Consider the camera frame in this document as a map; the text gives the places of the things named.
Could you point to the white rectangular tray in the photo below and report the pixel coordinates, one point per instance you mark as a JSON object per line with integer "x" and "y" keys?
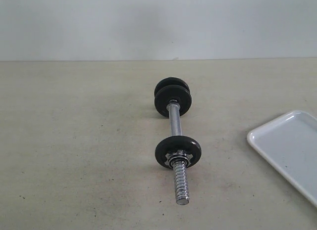
{"x": 289, "y": 144}

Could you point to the black weight plate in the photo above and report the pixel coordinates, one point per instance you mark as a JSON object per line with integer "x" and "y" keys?
{"x": 170, "y": 81}

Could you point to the chrome dumbbell with black plates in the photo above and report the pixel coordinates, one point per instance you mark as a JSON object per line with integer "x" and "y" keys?
{"x": 176, "y": 152}

